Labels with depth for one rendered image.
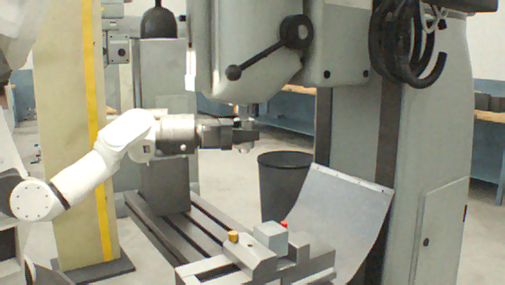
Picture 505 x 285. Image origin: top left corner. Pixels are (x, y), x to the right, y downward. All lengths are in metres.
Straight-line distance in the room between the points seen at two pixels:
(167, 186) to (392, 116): 0.70
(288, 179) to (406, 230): 1.72
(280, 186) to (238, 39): 2.11
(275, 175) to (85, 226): 1.35
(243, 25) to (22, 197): 0.50
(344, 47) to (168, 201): 0.72
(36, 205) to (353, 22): 0.74
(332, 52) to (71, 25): 1.86
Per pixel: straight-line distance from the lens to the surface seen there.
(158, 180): 1.20
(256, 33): 0.73
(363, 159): 1.09
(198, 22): 0.76
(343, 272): 1.04
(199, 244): 1.06
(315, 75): 0.81
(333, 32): 0.83
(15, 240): 1.37
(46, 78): 2.42
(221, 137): 0.79
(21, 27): 0.85
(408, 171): 1.04
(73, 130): 2.48
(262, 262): 0.77
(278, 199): 2.80
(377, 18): 0.81
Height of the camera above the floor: 1.41
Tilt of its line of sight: 13 degrees down
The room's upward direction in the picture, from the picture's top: straight up
